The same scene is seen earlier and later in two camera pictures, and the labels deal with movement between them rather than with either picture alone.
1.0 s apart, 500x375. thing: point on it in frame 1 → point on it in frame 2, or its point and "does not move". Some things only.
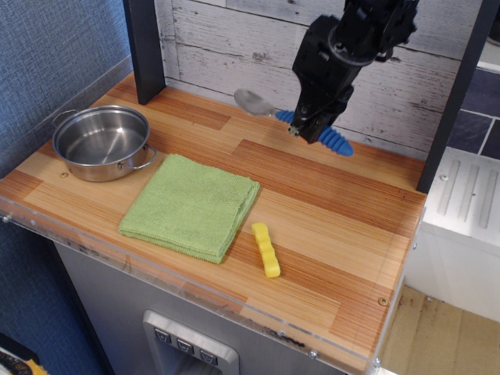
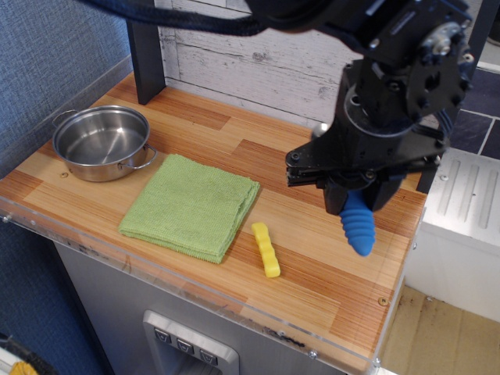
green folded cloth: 190,207 does not move
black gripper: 326,83 → 376,138
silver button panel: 177,348 does not move
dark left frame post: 142,27 does not move
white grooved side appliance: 457,253 does not move
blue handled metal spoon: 248,101 → 358,222
